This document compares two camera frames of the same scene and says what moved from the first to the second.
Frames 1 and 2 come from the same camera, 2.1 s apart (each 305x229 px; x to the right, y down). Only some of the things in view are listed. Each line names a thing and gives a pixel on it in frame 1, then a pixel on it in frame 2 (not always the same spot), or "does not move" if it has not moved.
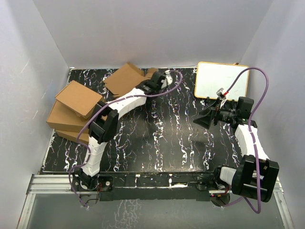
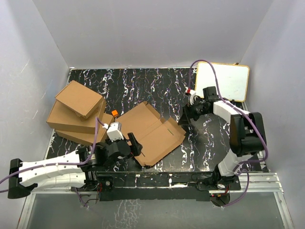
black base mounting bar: [153, 187] does not move
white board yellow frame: [211, 76] does not move
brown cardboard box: [126, 78] -> [158, 138]
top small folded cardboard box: [79, 99] does not move
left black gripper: [146, 84] -> [136, 146]
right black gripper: [205, 120] -> [185, 119]
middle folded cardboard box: [61, 118] does not move
